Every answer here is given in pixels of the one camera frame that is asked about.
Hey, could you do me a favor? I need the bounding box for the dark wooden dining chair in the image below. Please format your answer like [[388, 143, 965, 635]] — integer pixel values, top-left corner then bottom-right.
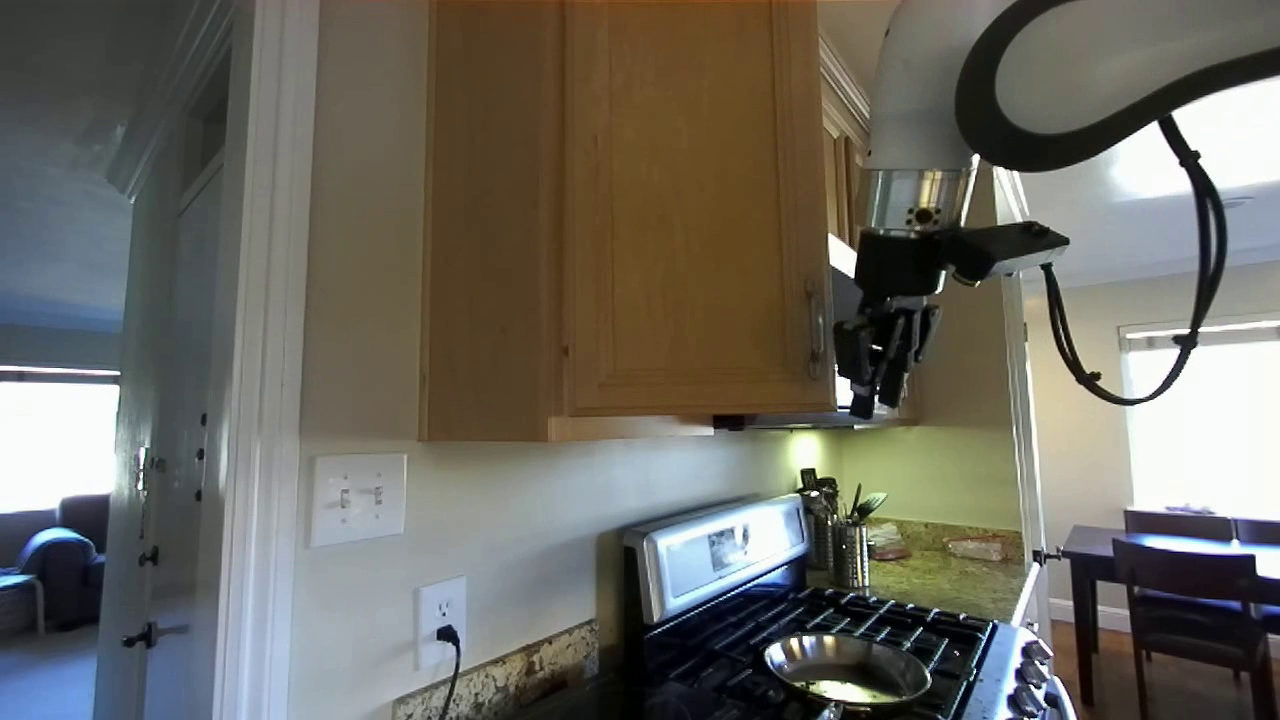
[[1119, 506, 1238, 543], [1108, 533, 1280, 720]]

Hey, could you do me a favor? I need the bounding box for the silver cabinet door handle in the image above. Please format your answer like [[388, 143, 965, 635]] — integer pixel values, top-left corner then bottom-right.
[[801, 286, 835, 379]]

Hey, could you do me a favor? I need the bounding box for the black power cord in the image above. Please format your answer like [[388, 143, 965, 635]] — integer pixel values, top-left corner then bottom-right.
[[429, 622, 466, 720]]

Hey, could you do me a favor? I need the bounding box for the white wall outlet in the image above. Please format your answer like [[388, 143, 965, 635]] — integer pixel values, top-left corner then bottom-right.
[[412, 572, 473, 678]]

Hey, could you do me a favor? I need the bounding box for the white light switch plate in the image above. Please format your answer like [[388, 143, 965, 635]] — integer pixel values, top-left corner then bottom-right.
[[304, 449, 416, 553]]

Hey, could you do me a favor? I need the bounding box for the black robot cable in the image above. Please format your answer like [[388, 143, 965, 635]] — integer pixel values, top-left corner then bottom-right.
[[1035, 114, 1230, 413]]

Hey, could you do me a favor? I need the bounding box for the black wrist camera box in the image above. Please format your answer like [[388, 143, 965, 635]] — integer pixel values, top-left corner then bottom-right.
[[932, 215, 1077, 290]]

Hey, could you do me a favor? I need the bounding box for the steel frying pan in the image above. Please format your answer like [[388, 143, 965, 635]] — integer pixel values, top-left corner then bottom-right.
[[759, 627, 934, 715]]

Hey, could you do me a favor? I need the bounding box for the white room door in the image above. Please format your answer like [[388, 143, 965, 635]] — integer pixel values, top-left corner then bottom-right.
[[91, 0, 254, 720]]

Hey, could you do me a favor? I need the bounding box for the blue armchair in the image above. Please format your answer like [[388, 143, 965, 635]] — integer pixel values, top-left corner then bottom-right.
[[0, 492, 116, 641]]

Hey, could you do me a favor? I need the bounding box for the white door frame trim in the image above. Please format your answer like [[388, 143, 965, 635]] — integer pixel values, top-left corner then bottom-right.
[[208, 0, 329, 720]]

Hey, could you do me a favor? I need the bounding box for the speckled granite countertop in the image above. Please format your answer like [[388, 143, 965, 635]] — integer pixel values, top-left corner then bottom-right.
[[388, 616, 602, 720], [862, 516, 1030, 627]]

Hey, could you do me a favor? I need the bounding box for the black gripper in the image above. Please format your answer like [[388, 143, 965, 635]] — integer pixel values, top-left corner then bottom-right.
[[827, 227, 956, 426]]

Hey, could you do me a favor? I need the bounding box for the row of wooden cabinets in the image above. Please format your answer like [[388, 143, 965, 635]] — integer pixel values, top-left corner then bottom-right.
[[811, 36, 878, 251]]

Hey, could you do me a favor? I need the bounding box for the dark wooden dining table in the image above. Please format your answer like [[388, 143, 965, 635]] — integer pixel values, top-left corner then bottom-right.
[[1058, 519, 1280, 711]]

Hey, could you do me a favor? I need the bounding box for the bright window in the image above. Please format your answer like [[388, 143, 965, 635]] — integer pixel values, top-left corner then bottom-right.
[[0, 362, 123, 519], [1115, 317, 1280, 530]]

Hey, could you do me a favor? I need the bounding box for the stainless gas stove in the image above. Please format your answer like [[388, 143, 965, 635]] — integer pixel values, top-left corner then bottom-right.
[[619, 492, 1085, 720]]

